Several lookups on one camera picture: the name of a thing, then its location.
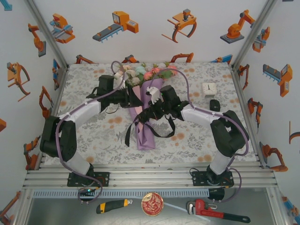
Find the purple and pink wrapping paper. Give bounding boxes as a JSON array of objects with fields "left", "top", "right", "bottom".
[{"left": 128, "top": 78, "right": 165, "bottom": 151}]

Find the pink fake flower stem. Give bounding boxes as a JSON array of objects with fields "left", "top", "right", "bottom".
[
  {"left": 144, "top": 67, "right": 162, "bottom": 82},
  {"left": 161, "top": 62, "right": 179, "bottom": 79}
]

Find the black ribbon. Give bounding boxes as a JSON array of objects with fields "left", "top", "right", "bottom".
[{"left": 125, "top": 110, "right": 176, "bottom": 148}]

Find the white square clock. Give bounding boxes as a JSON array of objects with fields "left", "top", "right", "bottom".
[{"left": 202, "top": 82, "right": 218, "bottom": 98}]

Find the floral tablecloth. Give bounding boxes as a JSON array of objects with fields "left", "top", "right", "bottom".
[{"left": 44, "top": 62, "right": 261, "bottom": 165}]

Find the round red gold tin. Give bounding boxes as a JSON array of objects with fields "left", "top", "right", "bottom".
[{"left": 141, "top": 192, "right": 164, "bottom": 217}]

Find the black controller box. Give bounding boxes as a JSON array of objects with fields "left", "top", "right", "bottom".
[
  {"left": 209, "top": 187, "right": 225, "bottom": 203},
  {"left": 78, "top": 187, "right": 97, "bottom": 196}
]

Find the yellow black utility knife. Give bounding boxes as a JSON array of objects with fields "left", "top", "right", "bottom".
[{"left": 96, "top": 198, "right": 133, "bottom": 214}]

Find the red pipe wrench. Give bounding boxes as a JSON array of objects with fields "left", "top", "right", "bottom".
[{"left": 186, "top": 198, "right": 251, "bottom": 223}]

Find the grey metal shelf plate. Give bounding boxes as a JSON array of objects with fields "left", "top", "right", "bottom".
[{"left": 24, "top": 196, "right": 278, "bottom": 225}]

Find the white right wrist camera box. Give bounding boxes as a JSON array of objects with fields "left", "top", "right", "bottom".
[{"left": 145, "top": 86, "right": 160, "bottom": 105}]

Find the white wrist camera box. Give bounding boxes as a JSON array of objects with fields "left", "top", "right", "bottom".
[
  {"left": 145, "top": 86, "right": 160, "bottom": 105},
  {"left": 113, "top": 71, "right": 126, "bottom": 83}
]

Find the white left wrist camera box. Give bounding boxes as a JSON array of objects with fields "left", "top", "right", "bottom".
[{"left": 113, "top": 71, "right": 126, "bottom": 83}]

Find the aluminium side rail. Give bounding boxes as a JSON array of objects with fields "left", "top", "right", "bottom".
[
  {"left": 25, "top": 64, "right": 70, "bottom": 171},
  {"left": 231, "top": 64, "right": 267, "bottom": 169}
]

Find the aluminium rail base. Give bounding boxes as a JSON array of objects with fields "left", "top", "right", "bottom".
[{"left": 22, "top": 164, "right": 278, "bottom": 189}]

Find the grey slotted cable duct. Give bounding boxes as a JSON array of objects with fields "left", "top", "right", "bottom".
[{"left": 31, "top": 189, "right": 210, "bottom": 198}]

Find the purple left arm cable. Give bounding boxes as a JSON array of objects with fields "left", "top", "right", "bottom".
[{"left": 56, "top": 60, "right": 126, "bottom": 205}]

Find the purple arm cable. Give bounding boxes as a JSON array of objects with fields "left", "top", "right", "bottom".
[
  {"left": 56, "top": 60, "right": 126, "bottom": 205},
  {"left": 150, "top": 68, "right": 249, "bottom": 203}
]

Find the aluminium corner post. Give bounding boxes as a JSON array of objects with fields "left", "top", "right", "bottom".
[
  {"left": 23, "top": 0, "right": 69, "bottom": 68},
  {"left": 231, "top": 0, "right": 279, "bottom": 68}
]

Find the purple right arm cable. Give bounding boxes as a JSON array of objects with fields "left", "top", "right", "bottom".
[{"left": 150, "top": 68, "right": 249, "bottom": 203}]

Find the aluminium frame leg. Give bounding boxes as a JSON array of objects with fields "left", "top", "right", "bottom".
[
  {"left": 266, "top": 187, "right": 290, "bottom": 225},
  {"left": 13, "top": 188, "right": 32, "bottom": 225}
]

